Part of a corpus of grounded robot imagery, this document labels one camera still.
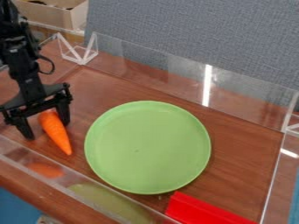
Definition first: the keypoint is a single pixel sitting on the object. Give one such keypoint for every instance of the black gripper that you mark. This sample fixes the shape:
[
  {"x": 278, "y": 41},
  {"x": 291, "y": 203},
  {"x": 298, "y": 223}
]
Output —
[{"x": 35, "y": 97}]

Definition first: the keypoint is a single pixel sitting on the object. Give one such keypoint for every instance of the orange toy carrot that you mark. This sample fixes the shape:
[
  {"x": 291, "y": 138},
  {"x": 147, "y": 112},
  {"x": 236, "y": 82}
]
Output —
[{"x": 55, "y": 130}]

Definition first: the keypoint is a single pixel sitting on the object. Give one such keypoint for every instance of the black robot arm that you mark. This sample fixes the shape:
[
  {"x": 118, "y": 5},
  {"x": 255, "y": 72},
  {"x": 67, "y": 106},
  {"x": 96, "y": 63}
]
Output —
[{"x": 20, "y": 55}]

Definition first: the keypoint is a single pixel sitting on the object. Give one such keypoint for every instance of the green round plate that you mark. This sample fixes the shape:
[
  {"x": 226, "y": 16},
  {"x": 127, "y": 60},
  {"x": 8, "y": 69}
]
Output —
[{"x": 147, "y": 147}]

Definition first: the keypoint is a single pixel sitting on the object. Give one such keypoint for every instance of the cardboard box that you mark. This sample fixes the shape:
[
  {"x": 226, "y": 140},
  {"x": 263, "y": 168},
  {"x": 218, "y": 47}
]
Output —
[{"x": 61, "y": 13}]

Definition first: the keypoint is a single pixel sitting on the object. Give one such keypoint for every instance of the red plastic block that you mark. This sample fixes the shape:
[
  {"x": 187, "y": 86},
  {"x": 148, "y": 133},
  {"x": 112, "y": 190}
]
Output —
[{"x": 192, "y": 211}]

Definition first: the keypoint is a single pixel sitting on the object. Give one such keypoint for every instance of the clear acrylic tray wall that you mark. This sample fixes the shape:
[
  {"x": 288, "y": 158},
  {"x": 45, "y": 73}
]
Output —
[{"x": 248, "y": 115}]

